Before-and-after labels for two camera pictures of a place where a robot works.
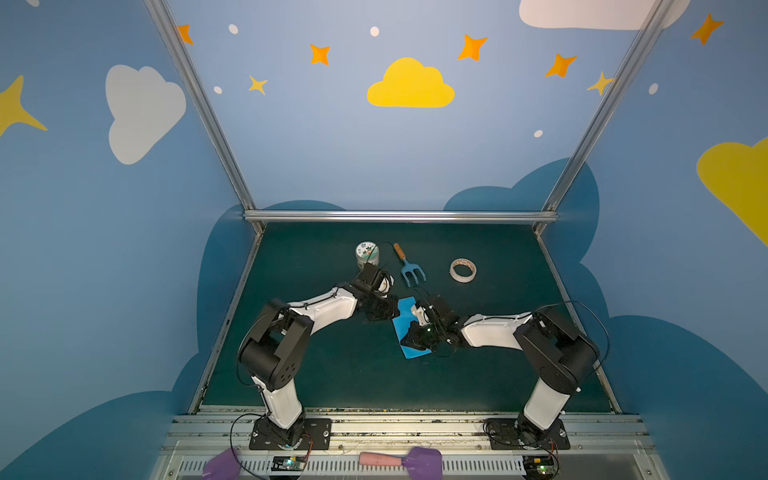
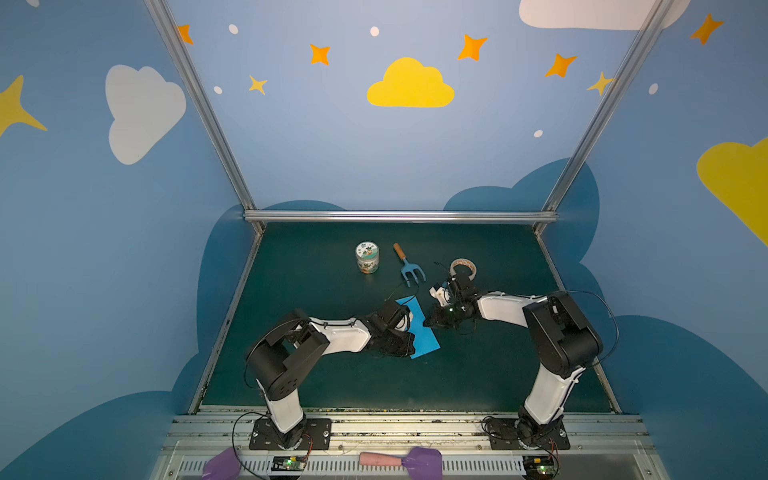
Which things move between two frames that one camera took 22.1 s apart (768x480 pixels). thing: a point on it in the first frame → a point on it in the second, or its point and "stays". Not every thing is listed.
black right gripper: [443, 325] → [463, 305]
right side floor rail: [571, 307] stays
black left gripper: [384, 306] → [400, 339]
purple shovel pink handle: [422, 463] stays
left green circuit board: [288, 463] stays
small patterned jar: [367, 252] stays
